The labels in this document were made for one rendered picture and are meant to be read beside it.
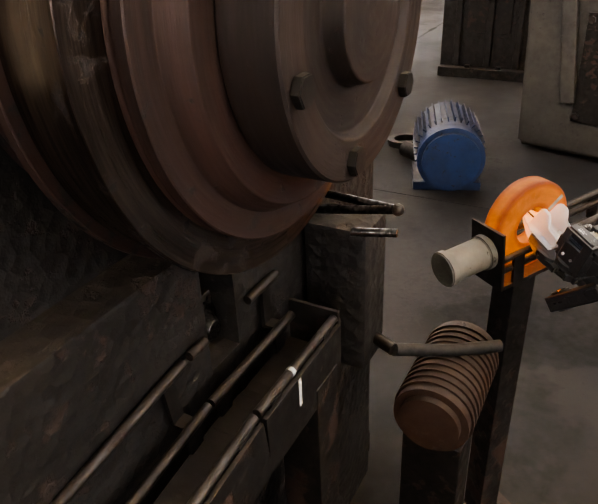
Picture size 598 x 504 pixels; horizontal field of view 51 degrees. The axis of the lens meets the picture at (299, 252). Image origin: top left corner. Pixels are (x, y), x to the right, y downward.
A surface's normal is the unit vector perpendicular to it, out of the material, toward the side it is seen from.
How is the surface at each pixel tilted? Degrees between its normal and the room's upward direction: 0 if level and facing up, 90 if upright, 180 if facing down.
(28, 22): 84
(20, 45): 89
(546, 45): 90
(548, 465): 0
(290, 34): 90
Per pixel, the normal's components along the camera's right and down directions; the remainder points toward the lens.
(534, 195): 0.45, 0.43
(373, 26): 0.88, 0.20
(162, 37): -0.03, 0.48
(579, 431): -0.04, -0.87
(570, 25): -0.67, 0.40
